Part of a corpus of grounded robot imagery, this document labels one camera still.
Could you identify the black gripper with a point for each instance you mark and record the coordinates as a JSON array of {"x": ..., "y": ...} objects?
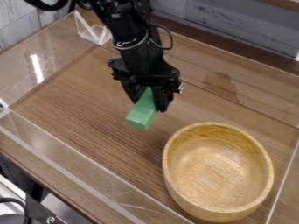
[{"x": 141, "y": 68}]

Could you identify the green rectangular block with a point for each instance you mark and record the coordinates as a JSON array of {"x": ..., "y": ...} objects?
[{"x": 143, "y": 113}]

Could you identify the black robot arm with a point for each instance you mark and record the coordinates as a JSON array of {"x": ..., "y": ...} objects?
[{"x": 127, "y": 18}]

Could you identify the brown wooden bowl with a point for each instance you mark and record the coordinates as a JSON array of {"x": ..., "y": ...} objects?
[{"x": 218, "y": 171}]

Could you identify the clear acrylic corner bracket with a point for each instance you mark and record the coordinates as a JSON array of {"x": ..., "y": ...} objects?
[{"x": 94, "y": 33}]

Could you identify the clear acrylic barrier wall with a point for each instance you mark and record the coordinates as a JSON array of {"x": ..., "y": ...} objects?
[{"x": 65, "y": 132}]

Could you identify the black metal table bracket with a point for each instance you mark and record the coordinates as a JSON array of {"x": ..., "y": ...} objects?
[{"x": 39, "y": 214}]

